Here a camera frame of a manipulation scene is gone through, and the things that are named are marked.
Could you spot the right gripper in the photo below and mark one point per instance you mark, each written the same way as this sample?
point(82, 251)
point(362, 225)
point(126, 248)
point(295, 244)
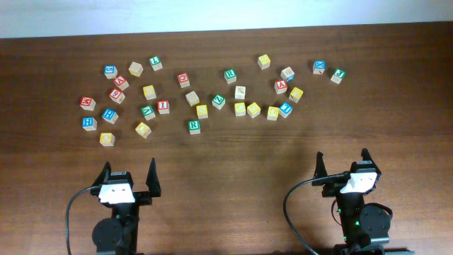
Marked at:
point(333, 186)

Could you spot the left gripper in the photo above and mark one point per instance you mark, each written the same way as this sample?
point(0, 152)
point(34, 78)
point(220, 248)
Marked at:
point(144, 198)

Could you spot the red I block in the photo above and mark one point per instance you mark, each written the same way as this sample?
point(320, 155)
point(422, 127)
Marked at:
point(163, 107)

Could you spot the yellow C block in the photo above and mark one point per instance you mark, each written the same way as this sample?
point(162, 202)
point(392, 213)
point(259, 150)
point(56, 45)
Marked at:
point(240, 109)

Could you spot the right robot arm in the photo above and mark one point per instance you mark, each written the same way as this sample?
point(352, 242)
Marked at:
point(365, 226)

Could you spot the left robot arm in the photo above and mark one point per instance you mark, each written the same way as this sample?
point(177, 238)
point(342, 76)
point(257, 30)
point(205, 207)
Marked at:
point(118, 233)

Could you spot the yellow block lower left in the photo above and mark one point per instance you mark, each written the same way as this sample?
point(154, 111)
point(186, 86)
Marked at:
point(107, 139)

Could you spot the yellow O block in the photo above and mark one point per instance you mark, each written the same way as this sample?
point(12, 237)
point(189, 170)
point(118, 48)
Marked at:
point(143, 130)

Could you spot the blue H block tilted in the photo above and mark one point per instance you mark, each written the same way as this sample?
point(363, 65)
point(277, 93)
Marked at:
point(110, 116)

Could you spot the green V block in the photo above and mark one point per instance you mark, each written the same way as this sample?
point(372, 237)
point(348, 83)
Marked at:
point(148, 112)

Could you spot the blue I block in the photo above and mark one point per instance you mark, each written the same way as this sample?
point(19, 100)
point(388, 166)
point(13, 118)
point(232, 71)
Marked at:
point(285, 110)

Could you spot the yellow block right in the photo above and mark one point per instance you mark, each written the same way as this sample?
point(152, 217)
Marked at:
point(295, 94)

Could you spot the green R block lower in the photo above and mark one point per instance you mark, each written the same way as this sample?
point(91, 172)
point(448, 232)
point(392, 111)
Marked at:
point(194, 127)

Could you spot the green r block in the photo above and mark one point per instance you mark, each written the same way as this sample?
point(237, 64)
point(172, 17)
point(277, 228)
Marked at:
point(194, 127)
point(230, 76)

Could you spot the red 6 block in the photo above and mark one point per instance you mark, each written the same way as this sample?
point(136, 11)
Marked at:
point(117, 96)

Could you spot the yellow E block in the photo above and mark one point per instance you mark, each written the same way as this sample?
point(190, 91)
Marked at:
point(273, 113)

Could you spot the red M block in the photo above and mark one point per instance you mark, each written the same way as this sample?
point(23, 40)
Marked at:
point(87, 103)

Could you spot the green J block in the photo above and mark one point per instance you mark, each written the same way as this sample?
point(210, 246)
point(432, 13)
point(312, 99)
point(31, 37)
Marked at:
point(338, 76)

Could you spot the yellow block upper left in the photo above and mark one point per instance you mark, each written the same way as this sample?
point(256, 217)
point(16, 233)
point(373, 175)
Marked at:
point(149, 92)

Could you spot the red A block left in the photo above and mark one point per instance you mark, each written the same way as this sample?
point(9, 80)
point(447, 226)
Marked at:
point(121, 82)

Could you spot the red a block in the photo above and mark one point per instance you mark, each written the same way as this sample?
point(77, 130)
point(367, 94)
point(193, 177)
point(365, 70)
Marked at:
point(121, 82)
point(280, 86)

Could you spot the blue X block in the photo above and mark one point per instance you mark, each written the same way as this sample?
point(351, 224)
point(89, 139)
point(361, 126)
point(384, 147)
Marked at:
point(319, 67)

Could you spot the red A block right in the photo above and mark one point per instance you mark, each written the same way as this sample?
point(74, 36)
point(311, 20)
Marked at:
point(280, 86)

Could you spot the plain wood block centre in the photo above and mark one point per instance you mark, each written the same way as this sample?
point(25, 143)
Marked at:
point(192, 98)

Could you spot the yellow S block tilted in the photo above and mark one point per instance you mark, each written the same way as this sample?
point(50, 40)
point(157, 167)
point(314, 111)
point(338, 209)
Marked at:
point(253, 110)

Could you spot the plain block blue side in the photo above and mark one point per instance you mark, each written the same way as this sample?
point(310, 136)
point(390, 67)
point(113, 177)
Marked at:
point(287, 74)

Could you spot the blue S block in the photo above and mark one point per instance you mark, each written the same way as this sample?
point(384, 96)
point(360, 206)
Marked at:
point(110, 71)

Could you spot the plain yellow-sided block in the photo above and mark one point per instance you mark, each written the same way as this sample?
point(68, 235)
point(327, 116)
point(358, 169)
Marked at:
point(135, 69)

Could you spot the red Q block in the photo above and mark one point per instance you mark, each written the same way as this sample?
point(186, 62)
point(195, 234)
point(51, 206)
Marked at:
point(183, 80)

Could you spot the green Z block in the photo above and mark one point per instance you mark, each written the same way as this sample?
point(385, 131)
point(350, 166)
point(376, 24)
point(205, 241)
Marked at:
point(218, 101)

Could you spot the green L block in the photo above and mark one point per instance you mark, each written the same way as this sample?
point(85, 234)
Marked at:
point(155, 63)

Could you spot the yellow block top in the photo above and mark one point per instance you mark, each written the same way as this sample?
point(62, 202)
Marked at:
point(264, 61)

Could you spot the green R block upper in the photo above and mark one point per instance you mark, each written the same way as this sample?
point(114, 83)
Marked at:
point(230, 76)

